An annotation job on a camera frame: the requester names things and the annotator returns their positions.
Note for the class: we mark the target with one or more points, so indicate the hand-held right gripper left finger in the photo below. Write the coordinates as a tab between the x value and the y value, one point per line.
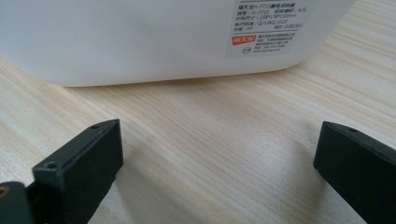
81	174

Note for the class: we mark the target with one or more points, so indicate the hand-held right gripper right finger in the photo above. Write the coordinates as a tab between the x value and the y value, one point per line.
358	169

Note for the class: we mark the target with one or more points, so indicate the white plastic storage box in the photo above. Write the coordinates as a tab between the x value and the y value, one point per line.
140	37

